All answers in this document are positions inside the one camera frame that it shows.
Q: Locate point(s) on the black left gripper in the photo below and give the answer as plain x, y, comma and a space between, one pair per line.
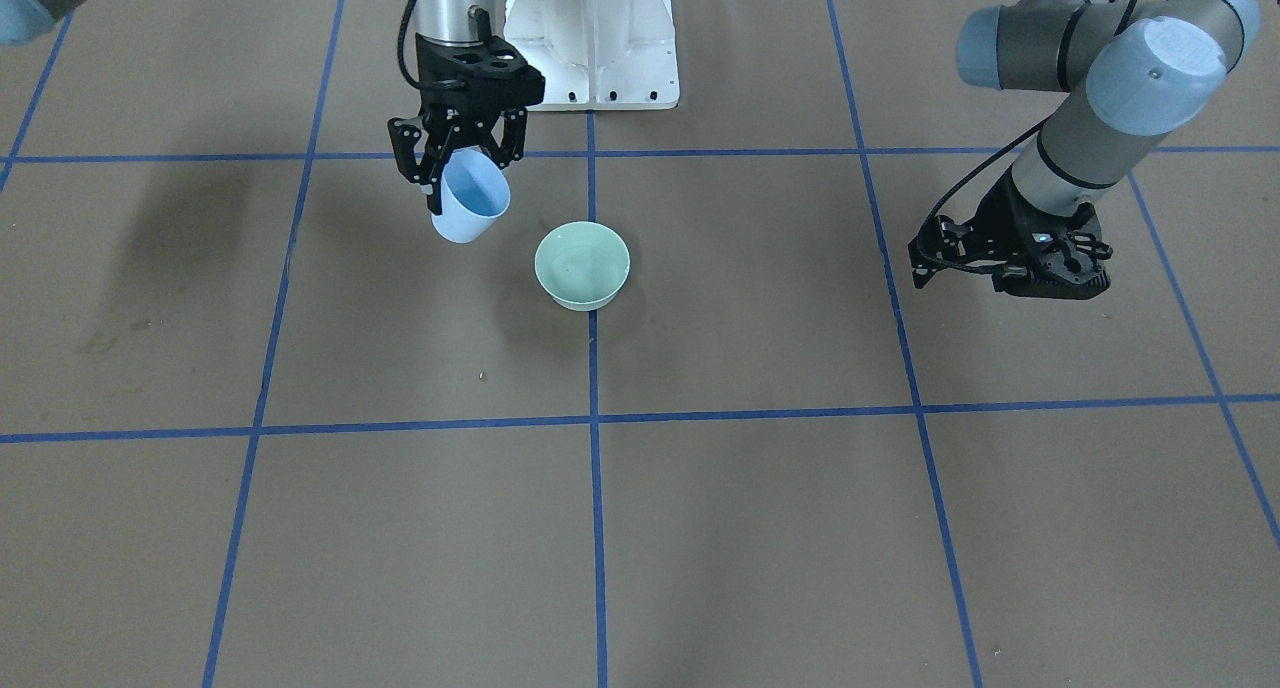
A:
1012, 219

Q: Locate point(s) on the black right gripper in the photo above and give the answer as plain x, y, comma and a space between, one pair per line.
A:
436, 128

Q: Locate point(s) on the light blue plastic cup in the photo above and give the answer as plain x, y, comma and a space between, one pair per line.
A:
474, 194

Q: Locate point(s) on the pale green ceramic bowl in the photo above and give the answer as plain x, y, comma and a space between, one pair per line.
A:
582, 265

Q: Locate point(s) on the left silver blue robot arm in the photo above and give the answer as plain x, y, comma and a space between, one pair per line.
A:
1131, 74

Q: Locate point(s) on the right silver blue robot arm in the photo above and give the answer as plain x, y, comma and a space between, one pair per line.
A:
446, 22

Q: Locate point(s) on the brown paper table mat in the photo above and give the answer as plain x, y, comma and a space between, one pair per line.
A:
263, 428

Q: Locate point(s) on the white pedestal column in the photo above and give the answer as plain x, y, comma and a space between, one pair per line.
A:
599, 55

